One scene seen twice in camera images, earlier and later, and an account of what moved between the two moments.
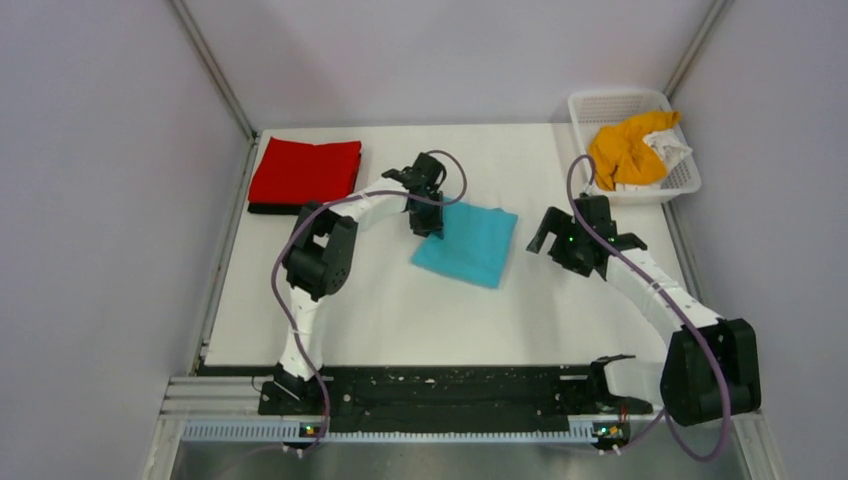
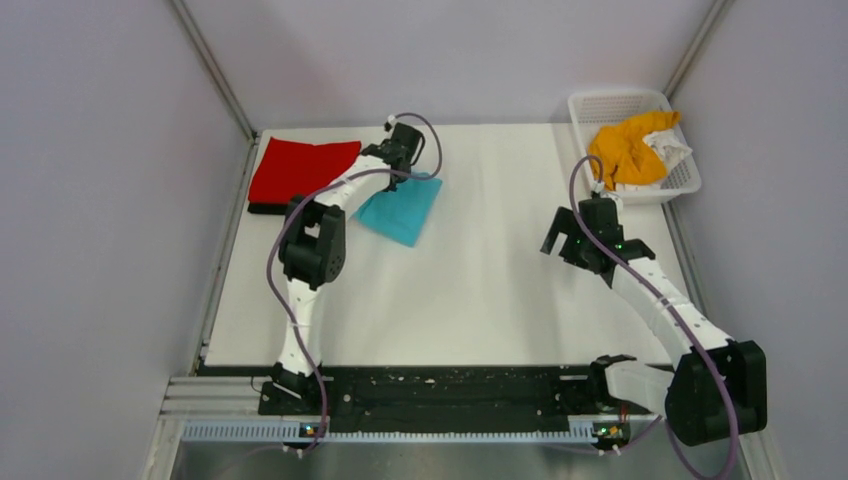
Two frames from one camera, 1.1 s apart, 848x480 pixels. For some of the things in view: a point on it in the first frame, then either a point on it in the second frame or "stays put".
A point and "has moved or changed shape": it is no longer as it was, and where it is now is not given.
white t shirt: x=669 y=147 stays put
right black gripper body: x=567 y=250 stays put
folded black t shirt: x=275 y=208 stays put
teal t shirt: x=475 y=247 has moved or changed shape
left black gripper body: x=433 y=194 to x=408 y=168
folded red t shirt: x=290 y=171 stays put
